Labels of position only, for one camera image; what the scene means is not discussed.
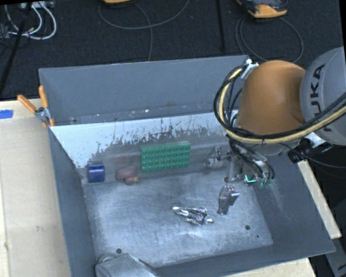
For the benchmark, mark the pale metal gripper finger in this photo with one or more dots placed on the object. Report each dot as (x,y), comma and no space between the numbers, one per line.
(226,199)
(213,159)

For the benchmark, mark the green studded flat block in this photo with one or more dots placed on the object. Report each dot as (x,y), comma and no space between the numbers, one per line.
(165,156)

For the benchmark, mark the pale grey flat bottle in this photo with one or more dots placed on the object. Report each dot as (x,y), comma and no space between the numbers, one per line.
(126,276)

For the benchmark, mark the grey metal bin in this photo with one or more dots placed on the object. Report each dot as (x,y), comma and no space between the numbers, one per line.
(157,217)

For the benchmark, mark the blue cup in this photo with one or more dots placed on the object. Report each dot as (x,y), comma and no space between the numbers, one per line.
(96,172)

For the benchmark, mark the crumpled silver foil packet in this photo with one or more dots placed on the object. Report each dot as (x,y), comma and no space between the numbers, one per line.
(193,215)

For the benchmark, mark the red-brown toy food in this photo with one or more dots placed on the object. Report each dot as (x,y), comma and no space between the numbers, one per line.
(126,173)

